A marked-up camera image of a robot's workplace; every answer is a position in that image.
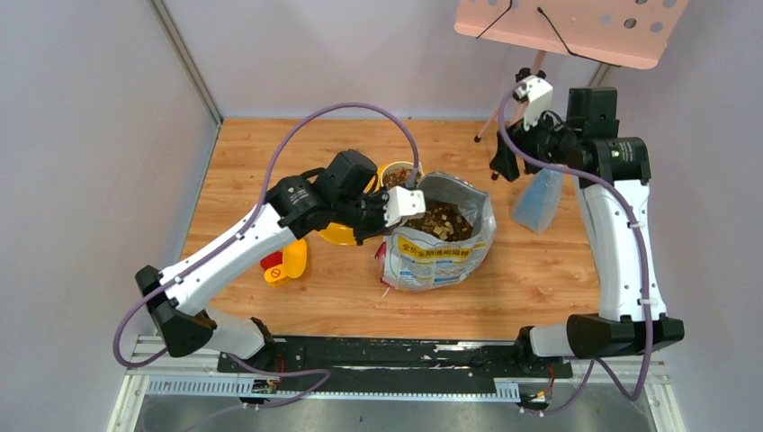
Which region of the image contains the yellow double pet feeder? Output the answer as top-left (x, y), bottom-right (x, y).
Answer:
top-left (319, 168), bottom-right (379, 246)

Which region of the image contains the purple cable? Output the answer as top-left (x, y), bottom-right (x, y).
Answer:
top-left (498, 83), bottom-right (656, 416)
top-left (112, 102), bottom-right (421, 410)

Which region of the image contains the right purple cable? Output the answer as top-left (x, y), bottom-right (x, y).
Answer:
top-left (498, 83), bottom-right (656, 416)

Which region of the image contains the pink music stand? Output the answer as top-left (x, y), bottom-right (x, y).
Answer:
top-left (453, 0), bottom-right (690, 144)

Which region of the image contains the cream bowl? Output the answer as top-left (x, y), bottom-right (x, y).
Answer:
top-left (376, 161), bottom-right (414, 190)

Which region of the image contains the yellow plastic scoop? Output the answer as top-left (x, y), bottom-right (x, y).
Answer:
top-left (283, 238), bottom-right (309, 279)

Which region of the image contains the red toy block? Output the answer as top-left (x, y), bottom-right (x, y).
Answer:
top-left (259, 250), bottom-right (283, 271)

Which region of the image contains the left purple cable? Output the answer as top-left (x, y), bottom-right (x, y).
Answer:
top-left (112, 102), bottom-right (421, 410)

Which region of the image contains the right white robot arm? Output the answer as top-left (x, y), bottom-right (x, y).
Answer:
top-left (490, 76), bottom-right (686, 376)

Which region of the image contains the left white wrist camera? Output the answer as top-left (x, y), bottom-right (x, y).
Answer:
top-left (384, 186), bottom-right (426, 228)

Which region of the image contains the pet food kibble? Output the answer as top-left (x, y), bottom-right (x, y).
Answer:
top-left (403, 198), bottom-right (473, 242)

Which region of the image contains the yellow toy block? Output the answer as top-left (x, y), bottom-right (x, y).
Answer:
top-left (264, 265), bottom-right (291, 286)

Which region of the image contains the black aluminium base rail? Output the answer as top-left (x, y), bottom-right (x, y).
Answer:
top-left (128, 333), bottom-right (669, 403)

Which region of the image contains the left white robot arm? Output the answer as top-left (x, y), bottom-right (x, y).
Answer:
top-left (135, 149), bottom-right (390, 372)

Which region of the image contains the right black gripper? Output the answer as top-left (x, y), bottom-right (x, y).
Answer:
top-left (491, 103), bottom-right (581, 181)

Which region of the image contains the pet food bag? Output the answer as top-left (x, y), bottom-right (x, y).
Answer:
top-left (376, 172), bottom-right (497, 292)

